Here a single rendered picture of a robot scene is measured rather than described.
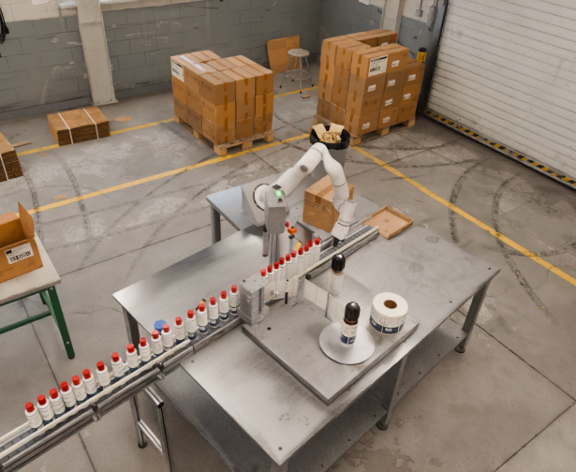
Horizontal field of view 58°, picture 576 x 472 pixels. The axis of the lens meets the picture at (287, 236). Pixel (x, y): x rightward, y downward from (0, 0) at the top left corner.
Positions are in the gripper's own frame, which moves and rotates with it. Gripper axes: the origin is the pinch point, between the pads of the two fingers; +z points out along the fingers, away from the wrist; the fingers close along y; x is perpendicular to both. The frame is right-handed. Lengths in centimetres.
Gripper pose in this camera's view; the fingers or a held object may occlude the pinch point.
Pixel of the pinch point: (335, 243)
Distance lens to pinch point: 357.0
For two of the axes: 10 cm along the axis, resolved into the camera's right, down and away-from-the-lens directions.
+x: 6.6, -1.0, 7.5
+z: -2.9, 8.8, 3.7
